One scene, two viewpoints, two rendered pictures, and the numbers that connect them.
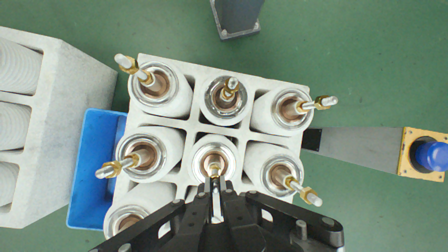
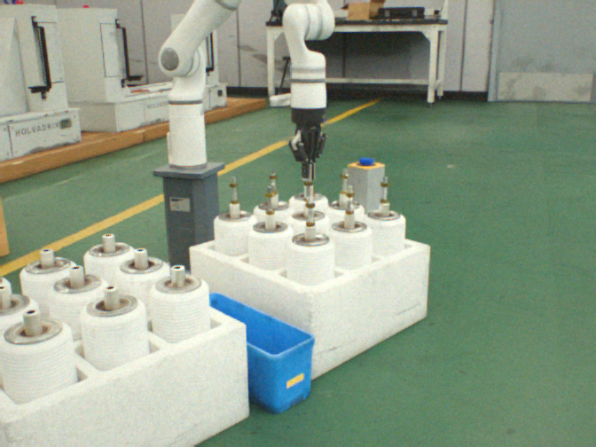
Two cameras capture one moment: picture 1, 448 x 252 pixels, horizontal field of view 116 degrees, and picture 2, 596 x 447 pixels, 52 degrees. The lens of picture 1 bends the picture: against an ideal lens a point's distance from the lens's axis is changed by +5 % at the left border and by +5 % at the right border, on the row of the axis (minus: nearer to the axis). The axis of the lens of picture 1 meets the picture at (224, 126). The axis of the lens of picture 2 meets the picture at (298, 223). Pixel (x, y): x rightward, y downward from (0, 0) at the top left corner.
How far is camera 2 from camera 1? 136 cm
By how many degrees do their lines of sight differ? 69
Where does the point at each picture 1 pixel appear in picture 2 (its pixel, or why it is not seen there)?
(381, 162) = (364, 176)
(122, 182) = (275, 277)
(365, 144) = (356, 184)
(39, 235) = not seen: outside the picture
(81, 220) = (280, 362)
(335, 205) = (473, 278)
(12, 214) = (226, 322)
